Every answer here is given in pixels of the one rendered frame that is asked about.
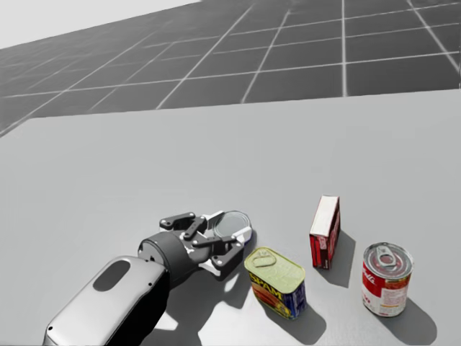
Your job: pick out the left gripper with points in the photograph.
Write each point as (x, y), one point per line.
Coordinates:
(169, 254)

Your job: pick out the green and blue rectangular can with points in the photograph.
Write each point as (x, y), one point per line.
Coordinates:
(275, 279)

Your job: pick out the red and white can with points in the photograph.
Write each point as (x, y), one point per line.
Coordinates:
(387, 283)

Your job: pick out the red and white carton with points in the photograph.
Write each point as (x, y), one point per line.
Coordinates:
(324, 230)

